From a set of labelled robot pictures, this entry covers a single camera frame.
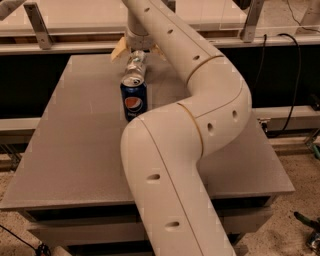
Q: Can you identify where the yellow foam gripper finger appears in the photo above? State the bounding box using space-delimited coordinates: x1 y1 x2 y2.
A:
150 44 166 60
111 37 130 62

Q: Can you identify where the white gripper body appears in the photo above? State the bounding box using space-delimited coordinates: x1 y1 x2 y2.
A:
125 11 155 51

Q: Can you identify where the silver green 7up can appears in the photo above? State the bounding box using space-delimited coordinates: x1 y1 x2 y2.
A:
125 50 147 77

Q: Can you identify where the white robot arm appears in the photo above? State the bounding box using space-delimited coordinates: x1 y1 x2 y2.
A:
121 0 252 256

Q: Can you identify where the blue Pepsi can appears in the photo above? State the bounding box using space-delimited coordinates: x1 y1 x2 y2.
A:
120 75 148 121

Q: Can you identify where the grey drawer cabinet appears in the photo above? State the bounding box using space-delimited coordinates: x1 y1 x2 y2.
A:
1 55 293 256

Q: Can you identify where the green tool on floor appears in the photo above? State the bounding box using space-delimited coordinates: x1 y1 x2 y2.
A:
294 211 320 256

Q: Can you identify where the left metal bracket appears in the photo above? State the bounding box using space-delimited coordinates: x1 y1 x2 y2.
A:
24 2 52 50

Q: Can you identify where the far right metal bracket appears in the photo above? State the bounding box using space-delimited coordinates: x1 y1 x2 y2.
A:
296 0 320 34

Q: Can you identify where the black cable bottom left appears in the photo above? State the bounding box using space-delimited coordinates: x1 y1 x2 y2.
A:
0 223 52 256

